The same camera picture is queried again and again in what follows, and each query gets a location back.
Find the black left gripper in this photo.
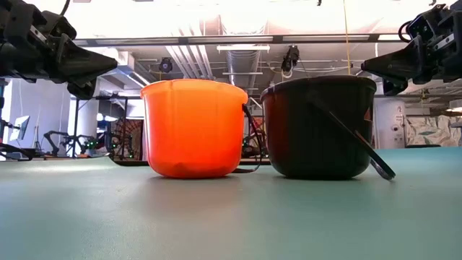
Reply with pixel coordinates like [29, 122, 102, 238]
[0, 0, 118, 101]

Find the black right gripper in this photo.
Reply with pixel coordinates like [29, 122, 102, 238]
[360, 3, 462, 97]

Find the black halloween bucket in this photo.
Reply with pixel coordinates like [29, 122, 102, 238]
[259, 74, 397, 181]

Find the orange halloween bucket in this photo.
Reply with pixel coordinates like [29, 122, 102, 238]
[139, 78, 266, 180]

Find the black framed table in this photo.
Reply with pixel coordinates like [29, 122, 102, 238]
[71, 94, 141, 159]

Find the white pillar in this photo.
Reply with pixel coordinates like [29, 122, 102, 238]
[66, 97, 100, 158]
[375, 96, 407, 150]

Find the leaf patterned cloth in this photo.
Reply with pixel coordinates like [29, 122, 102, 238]
[406, 115, 462, 147]

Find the black web decoration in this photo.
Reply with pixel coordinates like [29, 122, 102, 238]
[110, 118, 144, 160]

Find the computer monitor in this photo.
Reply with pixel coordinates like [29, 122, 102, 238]
[9, 115, 31, 142]

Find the black curved stand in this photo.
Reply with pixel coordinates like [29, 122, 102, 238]
[0, 142, 35, 162]

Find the grey horizontal beam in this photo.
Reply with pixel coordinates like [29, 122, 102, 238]
[71, 32, 409, 49]

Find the black hanging device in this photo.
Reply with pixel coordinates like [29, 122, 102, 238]
[280, 45, 300, 79]

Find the white ceiling light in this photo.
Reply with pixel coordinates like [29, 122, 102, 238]
[216, 43, 271, 54]

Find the yellow hanging cord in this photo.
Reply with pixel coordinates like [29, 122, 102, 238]
[341, 0, 353, 77]

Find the black round ceiling camera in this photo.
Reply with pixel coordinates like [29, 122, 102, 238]
[158, 57, 174, 74]

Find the silver ventilation duct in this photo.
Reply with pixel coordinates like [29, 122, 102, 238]
[225, 49, 261, 90]

